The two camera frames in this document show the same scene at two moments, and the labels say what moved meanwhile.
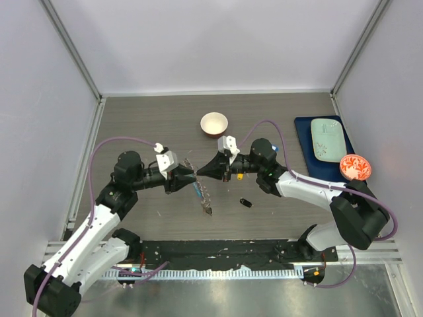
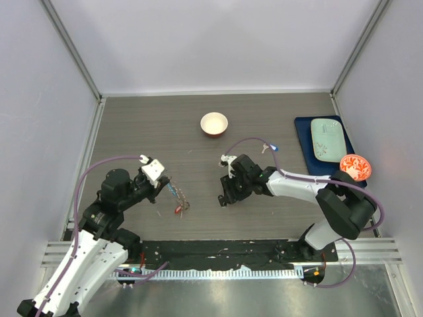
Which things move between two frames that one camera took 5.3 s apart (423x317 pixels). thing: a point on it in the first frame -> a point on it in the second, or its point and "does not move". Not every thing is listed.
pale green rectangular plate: x=328 y=139 does not move
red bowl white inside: x=213 y=124 does not move
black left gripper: x=174 y=181 -> x=154 y=191
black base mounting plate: x=223 y=254 does not move
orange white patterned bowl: x=355 y=167 does not move
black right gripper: x=218 y=167 -> x=231 y=195
